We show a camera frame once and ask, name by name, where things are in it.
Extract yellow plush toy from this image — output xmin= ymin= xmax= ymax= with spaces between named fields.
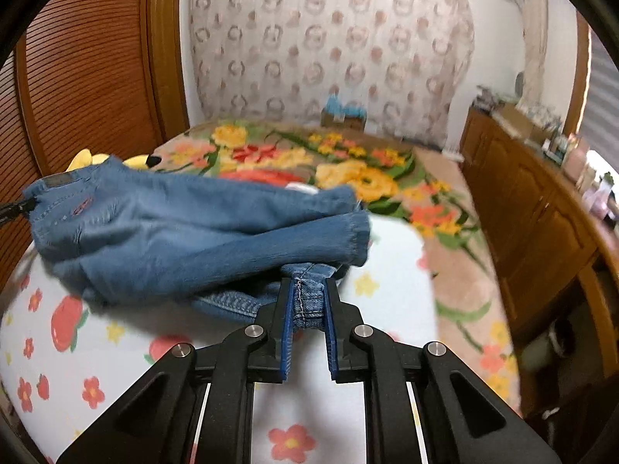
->
xmin=65 ymin=149 xmax=162 ymax=172

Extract wooden slatted headboard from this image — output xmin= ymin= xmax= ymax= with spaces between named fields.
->
xmin=0 ymin=0 xmax=189 ymax=291

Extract grey striped window blind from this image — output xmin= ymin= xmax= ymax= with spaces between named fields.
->
xmin=578 ymin=34 xmax=619 ymax=170

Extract pale pink bottle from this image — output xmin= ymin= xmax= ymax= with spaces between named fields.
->
xmin=583 ymin=188 xmax=611 ymax=219

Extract blue denim pants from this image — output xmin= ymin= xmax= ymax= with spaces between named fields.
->
xmin=22 ymin=155 xmax=373 ymax=332

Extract wooden window frame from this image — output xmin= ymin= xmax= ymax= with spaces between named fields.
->
xmin=563 ymin=24 xmax=593 ymax=136

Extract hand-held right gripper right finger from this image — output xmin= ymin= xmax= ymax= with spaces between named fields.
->
xmin=323 ymin=278 xmax=564 ymax=464

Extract pink jar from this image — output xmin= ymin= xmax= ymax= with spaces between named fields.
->
xmin=563 ymin=138 xmax=591 ymax=182

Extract patterned pink pillow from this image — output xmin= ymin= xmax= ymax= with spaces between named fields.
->
xmin=186 ymin=0 xmax=477 ymax=150

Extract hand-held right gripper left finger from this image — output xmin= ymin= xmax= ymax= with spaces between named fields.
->
xmin=55 ymin=278 xmax=296 ymax=464

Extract colourful floral blanket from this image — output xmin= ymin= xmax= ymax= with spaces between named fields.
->
xmin=155 ymin=121 xmax=523 ymax=416

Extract cream drape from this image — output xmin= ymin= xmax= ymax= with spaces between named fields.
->
xmin=508 ymin=0 xmax=549 ymax=107

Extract small brown box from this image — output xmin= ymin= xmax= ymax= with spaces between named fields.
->
xmin=320 ymin=111 xmax=366 ymax=131

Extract wooden cabinet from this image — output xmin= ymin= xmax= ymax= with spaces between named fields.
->
xmin=459 ymin=106 xmax=619 ymax=397

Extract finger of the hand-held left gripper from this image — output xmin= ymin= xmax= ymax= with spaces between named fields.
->
xmin=0 ymin=196 xmax=38 ymax=225

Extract flat cardboard box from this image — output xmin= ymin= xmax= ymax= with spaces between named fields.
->
xmin=492 ymin=103 xmax=549 ymax=142

